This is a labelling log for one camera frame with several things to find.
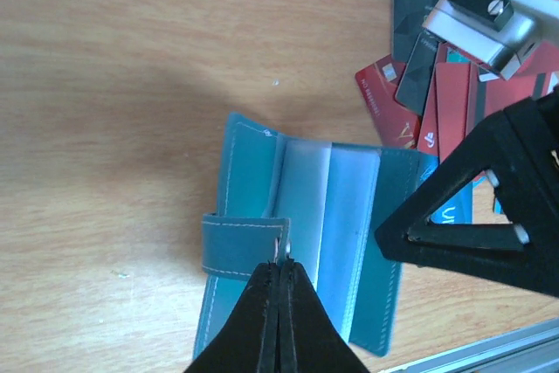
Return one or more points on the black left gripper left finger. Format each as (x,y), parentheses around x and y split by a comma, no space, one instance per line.
(248,340)

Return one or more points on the teal leather card holder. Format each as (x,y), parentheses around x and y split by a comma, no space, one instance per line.
(318,203)

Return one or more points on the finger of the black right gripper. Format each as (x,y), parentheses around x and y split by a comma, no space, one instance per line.
(490,209)

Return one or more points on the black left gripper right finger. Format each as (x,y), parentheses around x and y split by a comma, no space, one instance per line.
(308,341)

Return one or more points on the red card black stripe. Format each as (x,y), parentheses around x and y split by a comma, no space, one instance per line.
(461,95)

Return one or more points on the blue card centre bottom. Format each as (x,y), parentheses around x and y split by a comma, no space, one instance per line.
(457,210)

